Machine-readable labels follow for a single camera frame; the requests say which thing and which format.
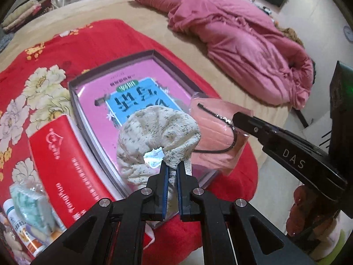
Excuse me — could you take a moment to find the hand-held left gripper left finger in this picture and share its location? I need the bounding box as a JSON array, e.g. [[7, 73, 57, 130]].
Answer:
[[30, 161, 170, 265]]

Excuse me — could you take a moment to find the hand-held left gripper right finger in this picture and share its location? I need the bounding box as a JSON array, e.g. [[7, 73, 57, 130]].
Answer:
[[176, 162, 317, 265]]

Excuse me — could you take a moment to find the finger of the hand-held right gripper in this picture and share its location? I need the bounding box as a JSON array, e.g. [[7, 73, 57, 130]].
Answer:
[[232, 112, 279, 147]]

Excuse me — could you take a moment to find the pink face mask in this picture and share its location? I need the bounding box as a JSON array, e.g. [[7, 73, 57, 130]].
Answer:
[[189, 97, 254, 176]]

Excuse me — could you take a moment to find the white floral scrunchie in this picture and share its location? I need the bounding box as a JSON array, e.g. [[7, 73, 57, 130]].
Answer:
[[116, 106, 202, 221]]

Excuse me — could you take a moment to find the green patterned tissue pack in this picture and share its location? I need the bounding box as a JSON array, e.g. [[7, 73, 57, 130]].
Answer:
[[9, 184, 57, 234]]

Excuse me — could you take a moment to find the dark shallow box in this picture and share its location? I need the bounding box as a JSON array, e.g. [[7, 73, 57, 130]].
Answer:
[[68, 50, 221, 229]]

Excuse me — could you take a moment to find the clear bag with beige puff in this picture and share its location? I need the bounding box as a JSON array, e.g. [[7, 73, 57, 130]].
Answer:
[[0, 212, 31, 264]]

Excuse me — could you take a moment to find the person's right hand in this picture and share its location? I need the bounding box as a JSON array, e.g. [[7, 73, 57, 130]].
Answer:
[[286, 185, 335, 238]]

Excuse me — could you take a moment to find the pink quilt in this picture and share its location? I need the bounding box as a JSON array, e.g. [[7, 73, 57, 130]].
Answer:
[[132, 0, 315, 109]]

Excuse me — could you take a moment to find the brown patterned cloth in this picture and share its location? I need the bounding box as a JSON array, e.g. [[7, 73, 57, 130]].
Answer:
[[277, 27, 305, 47]]

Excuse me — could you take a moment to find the red tissue box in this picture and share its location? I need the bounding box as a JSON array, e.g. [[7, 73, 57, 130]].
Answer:
[[29, 116, 116, 229]]

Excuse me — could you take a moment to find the cluttered tv stand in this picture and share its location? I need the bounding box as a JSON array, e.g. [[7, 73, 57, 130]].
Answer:
[[248, 0, 273, 17]]

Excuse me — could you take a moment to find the white supplement bottle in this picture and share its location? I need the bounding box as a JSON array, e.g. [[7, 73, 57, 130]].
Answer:
[[3, 199, 47, 257]]

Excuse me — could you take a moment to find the red floral blanket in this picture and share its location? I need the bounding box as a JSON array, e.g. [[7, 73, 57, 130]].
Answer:
[[0, 19, 258, 265]]

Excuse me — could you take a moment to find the beige bed sheet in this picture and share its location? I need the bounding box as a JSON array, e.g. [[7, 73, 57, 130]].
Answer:
[[0, 0, 295, 172]]

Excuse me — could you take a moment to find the stack of folded clothes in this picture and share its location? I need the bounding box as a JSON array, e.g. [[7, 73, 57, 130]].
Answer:
[[1, 0, 53, 32]]

